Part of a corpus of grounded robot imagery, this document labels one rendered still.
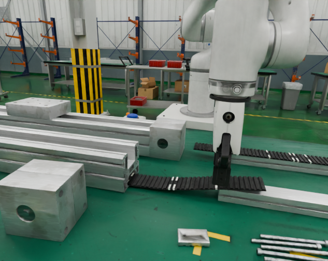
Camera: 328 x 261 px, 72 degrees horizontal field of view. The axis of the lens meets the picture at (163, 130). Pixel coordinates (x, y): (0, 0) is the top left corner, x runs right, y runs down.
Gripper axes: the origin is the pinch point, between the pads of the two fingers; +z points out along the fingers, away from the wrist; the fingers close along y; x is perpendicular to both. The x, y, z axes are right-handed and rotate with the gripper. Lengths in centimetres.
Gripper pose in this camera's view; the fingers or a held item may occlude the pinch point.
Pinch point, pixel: (220, 169)
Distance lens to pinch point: 49.7
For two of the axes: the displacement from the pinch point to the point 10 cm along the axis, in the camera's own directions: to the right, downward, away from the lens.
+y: 2.3, -3.0, 9.2
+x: -9.7, -1.0, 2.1
